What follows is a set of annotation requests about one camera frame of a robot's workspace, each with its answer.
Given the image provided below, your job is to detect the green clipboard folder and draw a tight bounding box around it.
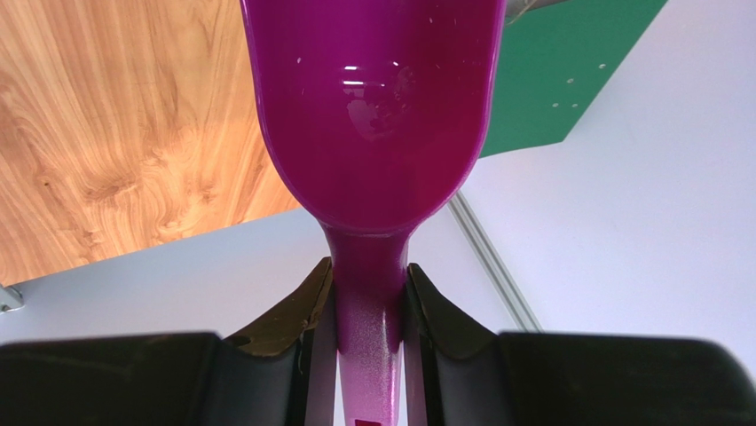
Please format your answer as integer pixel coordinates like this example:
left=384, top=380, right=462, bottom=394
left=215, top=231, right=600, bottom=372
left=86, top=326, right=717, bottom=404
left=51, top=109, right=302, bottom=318
left=481, top=0, right=665, bottom=157

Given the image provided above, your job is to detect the purple plastic scoop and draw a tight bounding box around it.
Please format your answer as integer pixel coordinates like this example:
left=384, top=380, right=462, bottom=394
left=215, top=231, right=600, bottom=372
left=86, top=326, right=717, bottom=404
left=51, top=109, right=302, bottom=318
left=240, top=1, right=507, bottom=425

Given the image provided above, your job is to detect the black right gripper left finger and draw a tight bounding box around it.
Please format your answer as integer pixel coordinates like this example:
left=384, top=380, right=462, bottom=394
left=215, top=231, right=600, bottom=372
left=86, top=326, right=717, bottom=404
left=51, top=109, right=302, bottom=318
left=1, top=258, right=336, bottom=425

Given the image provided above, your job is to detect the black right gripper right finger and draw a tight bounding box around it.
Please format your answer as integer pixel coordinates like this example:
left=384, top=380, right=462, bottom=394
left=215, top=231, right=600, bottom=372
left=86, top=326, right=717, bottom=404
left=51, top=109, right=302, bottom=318
left=404, top=264, right=755, bottom=425

